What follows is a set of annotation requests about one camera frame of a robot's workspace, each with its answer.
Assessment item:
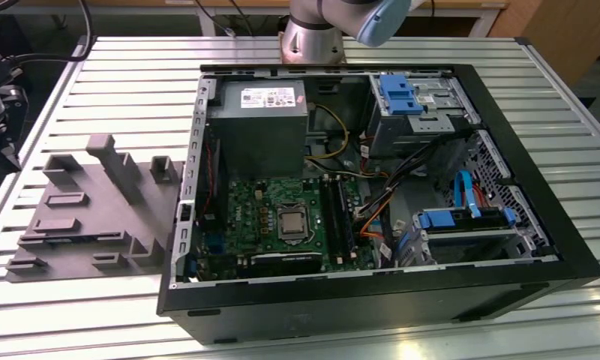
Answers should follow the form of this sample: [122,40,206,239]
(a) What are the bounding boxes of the green motherboard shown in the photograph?
[190,175,382,281]

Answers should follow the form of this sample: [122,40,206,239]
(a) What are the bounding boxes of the black open PC case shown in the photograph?
[155,62,600,344]

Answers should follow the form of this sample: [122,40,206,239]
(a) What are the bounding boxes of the grey parts rack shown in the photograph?
[4,133,190,284]

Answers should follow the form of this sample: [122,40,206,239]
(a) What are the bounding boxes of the blue plastic bracket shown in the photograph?
[395,227,418,260]

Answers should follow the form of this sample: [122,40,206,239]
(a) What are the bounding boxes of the blue flat wire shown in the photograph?
[457,169,486,219]

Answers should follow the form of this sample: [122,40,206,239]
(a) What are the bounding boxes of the black cable bundle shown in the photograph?
[358,129,475,226]

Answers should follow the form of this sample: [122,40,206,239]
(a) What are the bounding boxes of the blue RAM stick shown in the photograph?
[39,231,124,245]

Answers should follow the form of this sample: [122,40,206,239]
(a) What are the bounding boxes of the grey power supply unit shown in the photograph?
[206,80,311,181]

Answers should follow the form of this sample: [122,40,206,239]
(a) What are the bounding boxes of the black graphics card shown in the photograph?
[239,251,326,279]

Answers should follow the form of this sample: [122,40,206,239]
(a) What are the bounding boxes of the blue board connector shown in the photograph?
[207,232,227,257]

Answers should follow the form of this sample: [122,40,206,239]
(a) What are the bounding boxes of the metal drive cage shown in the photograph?
[369,73,483,158]

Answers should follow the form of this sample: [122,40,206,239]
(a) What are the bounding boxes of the metal disk bay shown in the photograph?
[410,208,535,266]

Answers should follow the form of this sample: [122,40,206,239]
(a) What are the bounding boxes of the metal locking lever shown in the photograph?
[303,209,317,245]

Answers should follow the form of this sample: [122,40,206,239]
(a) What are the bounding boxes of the blue drive latch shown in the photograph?
[378,74,427,117]

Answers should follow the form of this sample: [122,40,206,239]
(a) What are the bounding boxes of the metal socket cover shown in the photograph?
[275,205,313,245]

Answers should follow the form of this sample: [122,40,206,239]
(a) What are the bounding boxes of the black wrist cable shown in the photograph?
[0,0,99,88]

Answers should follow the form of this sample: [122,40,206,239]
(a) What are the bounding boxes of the CPU socket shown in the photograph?
[274,201,315,248]

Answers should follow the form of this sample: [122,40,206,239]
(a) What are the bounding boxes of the black RAM slot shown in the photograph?
[337,175,359,260]
[330,175,354,262]
[326,175,347,263]
[319,175,342,264]

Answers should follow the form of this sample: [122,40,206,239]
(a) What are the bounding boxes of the wooden cabinet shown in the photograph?
[487,0,600,89]

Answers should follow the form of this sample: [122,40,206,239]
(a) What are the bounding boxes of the orange red power wires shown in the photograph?
[358,187,397,241]

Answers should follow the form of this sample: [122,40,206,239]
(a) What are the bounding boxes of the black hanging cable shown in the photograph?
[194,0,240,38]

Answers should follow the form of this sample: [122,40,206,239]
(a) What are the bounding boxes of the hard disk in blue carrier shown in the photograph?
[414,208,518,230]

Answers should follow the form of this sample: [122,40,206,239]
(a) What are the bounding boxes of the black white wire bundle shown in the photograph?
[305,155,382,180]

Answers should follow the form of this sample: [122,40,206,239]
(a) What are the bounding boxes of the yellow wire bundle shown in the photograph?
[303,103,351,166]

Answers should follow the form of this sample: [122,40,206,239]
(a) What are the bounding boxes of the silver CPU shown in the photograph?
[281,213,307,236]

